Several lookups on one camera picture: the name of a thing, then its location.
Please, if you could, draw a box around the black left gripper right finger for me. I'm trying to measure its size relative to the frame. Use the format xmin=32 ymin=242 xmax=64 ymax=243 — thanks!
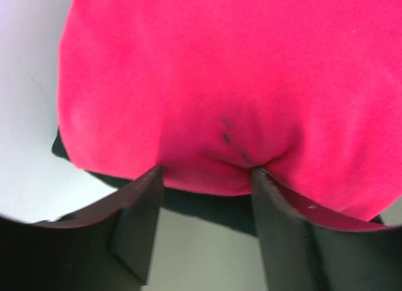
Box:
xmin=251 ymin=168 xmax=401 ymax=291

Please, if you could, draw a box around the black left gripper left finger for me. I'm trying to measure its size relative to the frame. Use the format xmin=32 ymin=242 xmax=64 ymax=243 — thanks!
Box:
xmin=1 ymin=167 xmax=164 ymax=291

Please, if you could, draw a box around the pink t shirt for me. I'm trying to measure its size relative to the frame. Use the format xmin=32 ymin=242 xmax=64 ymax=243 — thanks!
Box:
xmin=58 ymin=0 xmax=401 ymax=221

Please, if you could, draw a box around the folded black t shirt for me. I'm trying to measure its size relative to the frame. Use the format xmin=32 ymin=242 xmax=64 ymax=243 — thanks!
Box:
xmin=52 ymin=127 xmax=387 ymax=238

